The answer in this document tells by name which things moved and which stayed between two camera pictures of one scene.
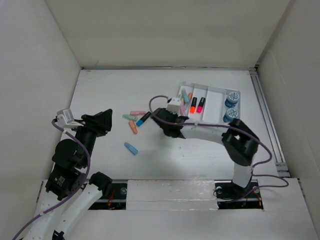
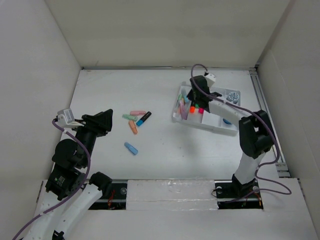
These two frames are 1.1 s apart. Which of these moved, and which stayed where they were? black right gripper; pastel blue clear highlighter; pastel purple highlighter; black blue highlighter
Moved: black right gripper
Stayed: black blue highlighter; pastel purple highlighter; pastel blue clear highlighter
